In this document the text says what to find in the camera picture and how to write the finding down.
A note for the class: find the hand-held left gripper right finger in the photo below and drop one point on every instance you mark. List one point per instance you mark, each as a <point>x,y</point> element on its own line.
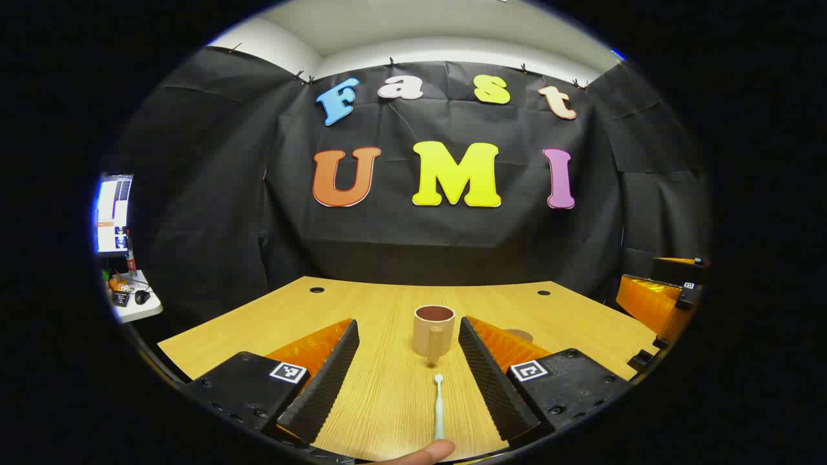
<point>494,387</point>

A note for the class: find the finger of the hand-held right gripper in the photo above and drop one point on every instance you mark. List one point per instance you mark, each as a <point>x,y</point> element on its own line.
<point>675,270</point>
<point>656,310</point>

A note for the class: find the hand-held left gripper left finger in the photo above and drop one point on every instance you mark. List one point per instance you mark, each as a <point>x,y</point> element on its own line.
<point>326,387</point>

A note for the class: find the brown round coaster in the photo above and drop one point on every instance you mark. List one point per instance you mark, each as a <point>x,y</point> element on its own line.
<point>522,335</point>

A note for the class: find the pale mint toothbrush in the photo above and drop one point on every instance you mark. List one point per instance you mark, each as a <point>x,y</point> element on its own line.
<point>439,413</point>

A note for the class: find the beige cup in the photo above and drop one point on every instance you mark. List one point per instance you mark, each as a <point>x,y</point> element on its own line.
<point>434,336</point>

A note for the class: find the wooden desktop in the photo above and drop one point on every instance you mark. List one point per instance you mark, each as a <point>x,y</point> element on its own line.
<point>387,303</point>

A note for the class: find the black backdrop cloth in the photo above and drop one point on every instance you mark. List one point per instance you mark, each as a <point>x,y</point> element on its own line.
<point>452,239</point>

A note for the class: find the white side table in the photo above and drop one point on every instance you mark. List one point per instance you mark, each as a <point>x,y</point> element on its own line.
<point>145,311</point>

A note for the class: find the black computer mouse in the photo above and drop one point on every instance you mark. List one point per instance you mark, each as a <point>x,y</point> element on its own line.
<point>142,296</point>

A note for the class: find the small black box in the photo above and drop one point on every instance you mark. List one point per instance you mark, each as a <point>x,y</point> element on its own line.
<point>121,298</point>

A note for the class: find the orange object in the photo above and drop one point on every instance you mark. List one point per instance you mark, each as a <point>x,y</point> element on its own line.
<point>118,283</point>

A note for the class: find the red-capped drink bottle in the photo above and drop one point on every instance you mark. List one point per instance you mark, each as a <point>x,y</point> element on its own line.
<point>130,258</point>

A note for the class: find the computer monitor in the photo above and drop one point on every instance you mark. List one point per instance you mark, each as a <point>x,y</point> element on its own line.
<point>113,213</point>

